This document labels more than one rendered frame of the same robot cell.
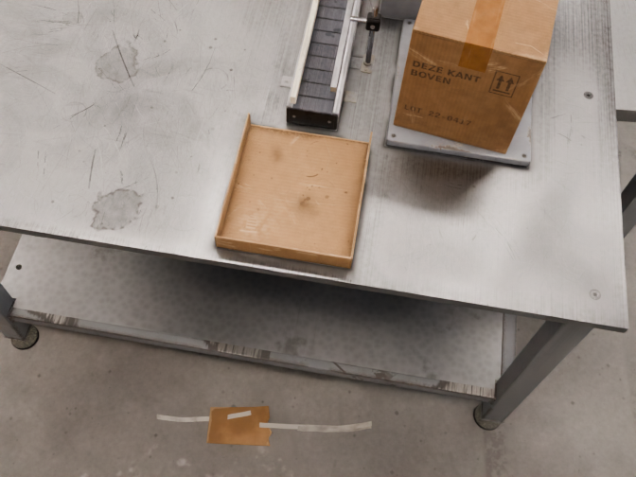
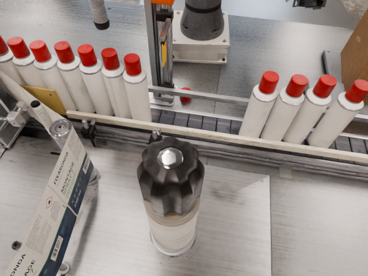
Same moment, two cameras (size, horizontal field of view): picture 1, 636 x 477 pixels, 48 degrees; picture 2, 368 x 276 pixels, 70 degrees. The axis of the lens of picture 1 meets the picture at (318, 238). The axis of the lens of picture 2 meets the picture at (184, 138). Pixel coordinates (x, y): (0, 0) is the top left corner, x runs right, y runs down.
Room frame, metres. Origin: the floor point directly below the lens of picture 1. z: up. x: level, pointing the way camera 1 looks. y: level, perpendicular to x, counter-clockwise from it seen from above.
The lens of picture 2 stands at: (1.70, 0.39, 1.44)
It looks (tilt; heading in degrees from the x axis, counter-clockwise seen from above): 55 degrees down; 272
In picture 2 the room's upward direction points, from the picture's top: 2 degrees clockwise
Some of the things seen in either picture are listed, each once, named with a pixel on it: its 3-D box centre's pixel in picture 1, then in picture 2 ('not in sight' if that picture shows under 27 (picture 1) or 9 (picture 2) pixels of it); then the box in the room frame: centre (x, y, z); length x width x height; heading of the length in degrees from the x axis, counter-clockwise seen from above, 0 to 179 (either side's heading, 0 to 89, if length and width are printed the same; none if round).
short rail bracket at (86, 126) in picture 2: not in sight; (93, 130); (1.95, 0.00, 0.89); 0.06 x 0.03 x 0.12; 84
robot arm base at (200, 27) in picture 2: not in sight; (202, 13); (1.69, -0.45, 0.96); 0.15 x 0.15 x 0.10
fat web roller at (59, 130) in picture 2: not in sight; (76, 155); (1.93, 0.13, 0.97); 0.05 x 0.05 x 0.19
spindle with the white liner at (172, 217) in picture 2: not in sight; (172, 205); (1.73, 0.24, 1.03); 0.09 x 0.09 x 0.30
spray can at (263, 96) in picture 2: not in sight; (258, 110); (1.56, -0.02, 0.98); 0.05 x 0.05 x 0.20
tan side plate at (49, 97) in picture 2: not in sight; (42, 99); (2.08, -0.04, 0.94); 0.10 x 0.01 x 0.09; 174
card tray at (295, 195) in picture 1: (296, 186); not in sight; (0.78, 0.05, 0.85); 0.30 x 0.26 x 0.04; 174
